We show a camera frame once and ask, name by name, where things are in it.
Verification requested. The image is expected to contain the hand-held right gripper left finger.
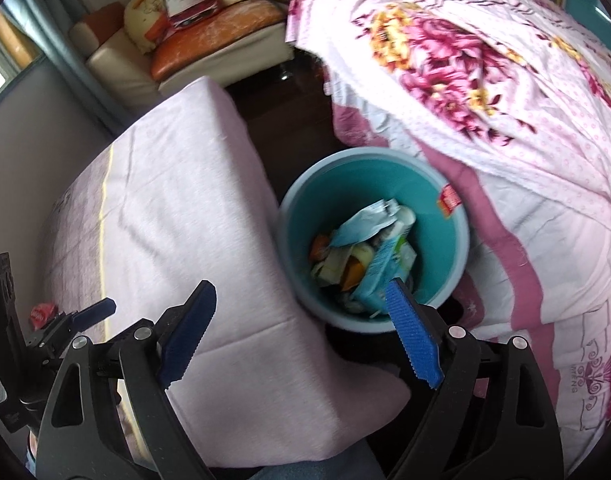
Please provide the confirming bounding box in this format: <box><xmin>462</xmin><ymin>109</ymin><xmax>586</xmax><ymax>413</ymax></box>
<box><xmin>35</xmin><ymin>280</ymin><xmax>218</xmax><ymax>480</ymax></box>

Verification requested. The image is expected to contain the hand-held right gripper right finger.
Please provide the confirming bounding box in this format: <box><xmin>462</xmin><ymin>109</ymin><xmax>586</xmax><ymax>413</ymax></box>
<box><xmin>385</xmin><ymin>277</ymin><xmax>566</xmax><ymax>480</ymax></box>

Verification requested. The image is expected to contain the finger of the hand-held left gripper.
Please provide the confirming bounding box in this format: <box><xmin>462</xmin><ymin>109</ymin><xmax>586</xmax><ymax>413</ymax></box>
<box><xmin>28</xmin><ymin>298</ymin><xmax>117</xmax><ymax>348</ymax></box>

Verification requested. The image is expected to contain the red wrapper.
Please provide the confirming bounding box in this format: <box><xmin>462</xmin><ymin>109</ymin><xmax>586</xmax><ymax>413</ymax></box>
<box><xmin>29</xmin><ymin>302</ymin><xmax>56</xmax><ymax>325</ymax></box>

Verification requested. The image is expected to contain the light blue drink carton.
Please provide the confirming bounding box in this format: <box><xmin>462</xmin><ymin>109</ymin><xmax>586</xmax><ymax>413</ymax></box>
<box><xmin>353</xmin><ymin>237</ymin><xmax>419</xmax><ymax>313</ymax></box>

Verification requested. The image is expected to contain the orange foil snack bag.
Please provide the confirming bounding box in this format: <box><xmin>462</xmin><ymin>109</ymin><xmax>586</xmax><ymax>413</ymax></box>
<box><xmin>343</xmin><ymin>255</ymin><xmax>367</xmax><ymax>289</ymax></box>

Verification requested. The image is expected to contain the yellow snack packet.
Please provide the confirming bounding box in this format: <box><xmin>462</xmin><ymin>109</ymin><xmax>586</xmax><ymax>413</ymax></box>
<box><xmin>313</xmin><ymin>247</ymin><xmax>353</xmax><ymax>286</ymax></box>

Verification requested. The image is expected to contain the white plastic bottle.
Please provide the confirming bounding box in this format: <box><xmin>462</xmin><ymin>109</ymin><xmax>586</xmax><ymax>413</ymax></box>
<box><xmin>380</xmin><ymin>205</ymin><xmax>417</xmax><ymax>241</ymax></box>

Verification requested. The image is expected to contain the grey-blue packet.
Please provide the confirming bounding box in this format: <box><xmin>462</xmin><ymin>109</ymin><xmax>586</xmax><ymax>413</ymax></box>
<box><xmin>332</xmin><ymin>199</ymin><xmax>401</xmax><ymax>248</ymax></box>

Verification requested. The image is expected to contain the orange and green snack packet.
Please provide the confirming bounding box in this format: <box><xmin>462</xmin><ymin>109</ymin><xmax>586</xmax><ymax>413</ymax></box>
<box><xmin>309</xmin><ymin>234</ymin><xmax>336</xmax><ymax>263</ymax></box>

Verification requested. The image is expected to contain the teal bin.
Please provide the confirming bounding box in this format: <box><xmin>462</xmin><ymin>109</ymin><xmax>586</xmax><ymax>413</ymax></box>
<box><xmin>276</xmin><ymin>146</ymin><xmax>470</xmax><ymax>333</ymax></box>

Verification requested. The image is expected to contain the lilac tablecloth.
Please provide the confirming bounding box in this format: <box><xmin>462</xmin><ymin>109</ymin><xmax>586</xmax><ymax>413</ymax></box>
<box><xmin>35</xmin><ymin>76</ymin><xmax>411</xmax><ymax>466</ymax></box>

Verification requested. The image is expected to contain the person's leg in jeans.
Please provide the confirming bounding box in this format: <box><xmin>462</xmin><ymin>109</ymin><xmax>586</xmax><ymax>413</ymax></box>
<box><xmin>250</xmin><ymin>452</ymin><xmax>386</xmax><ymax>480</ymax></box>

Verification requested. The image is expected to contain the cream sofa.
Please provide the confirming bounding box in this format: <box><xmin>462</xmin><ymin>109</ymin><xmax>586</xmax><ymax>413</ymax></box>
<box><xmin>68</xmin><ymin>0</ymin><xmax>296</xmax><ymax>108</ymax></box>

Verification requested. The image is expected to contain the pink floral blanket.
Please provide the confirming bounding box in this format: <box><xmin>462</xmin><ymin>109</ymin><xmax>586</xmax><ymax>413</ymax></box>
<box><xmin>285</xmin><ymin>0</ymin><xmax>611</xmax><ymax>461</ymax></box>

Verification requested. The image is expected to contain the grey-blue curtain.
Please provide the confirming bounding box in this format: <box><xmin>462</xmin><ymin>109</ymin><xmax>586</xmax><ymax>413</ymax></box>
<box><xmin>5</xmin><ymin>0</ymin><xmax>117</xmax><ymax>131</ymax></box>

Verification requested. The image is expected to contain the yellow pillow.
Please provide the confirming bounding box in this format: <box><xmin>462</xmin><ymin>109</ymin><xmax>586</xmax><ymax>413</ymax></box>
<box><xmin>122</xmin><ymin>0</ymin><xmax>171</xmax><ymax>56</ymax></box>

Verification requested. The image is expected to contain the orange seat cushion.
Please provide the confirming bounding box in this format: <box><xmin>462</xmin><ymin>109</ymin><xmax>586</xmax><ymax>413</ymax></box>
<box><xmin>150</xmin><ymin>0</ymin><xmax>286</xmax><ymax>81</ymax></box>

